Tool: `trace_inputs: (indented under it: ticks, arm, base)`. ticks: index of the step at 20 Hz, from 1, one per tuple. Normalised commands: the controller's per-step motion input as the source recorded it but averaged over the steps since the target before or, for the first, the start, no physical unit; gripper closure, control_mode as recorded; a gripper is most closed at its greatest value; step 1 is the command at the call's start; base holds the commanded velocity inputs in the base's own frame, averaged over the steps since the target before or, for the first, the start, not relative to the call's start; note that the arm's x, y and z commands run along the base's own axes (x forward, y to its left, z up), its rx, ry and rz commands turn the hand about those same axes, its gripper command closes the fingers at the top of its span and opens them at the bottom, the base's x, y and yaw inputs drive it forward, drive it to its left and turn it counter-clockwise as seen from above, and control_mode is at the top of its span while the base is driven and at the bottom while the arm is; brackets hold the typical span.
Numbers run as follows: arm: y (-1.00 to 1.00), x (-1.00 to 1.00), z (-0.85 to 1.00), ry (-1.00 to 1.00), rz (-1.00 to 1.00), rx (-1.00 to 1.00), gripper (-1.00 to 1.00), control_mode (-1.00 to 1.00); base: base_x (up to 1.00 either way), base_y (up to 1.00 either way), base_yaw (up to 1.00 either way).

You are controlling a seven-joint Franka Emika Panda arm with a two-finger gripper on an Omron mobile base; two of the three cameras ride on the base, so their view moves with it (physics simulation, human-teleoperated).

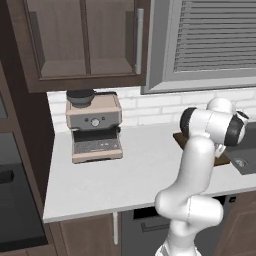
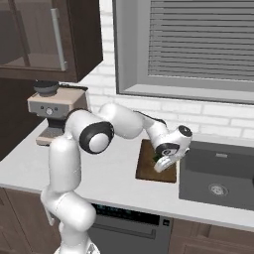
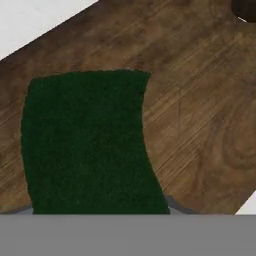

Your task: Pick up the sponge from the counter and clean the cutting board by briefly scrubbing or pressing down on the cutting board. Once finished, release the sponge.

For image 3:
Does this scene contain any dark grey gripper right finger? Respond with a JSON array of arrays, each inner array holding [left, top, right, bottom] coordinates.
[[163, 194, 201, 216]]

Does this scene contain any dark brown round object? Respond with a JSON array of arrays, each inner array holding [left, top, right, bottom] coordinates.
[[231, 0, 256, 24]]

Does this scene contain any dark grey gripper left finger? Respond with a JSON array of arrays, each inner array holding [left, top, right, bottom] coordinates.
[[5, 204, 35, 216]]

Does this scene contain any dark green sponge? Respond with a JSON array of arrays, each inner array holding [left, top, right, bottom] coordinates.
[[20, 68, 171, 216]]

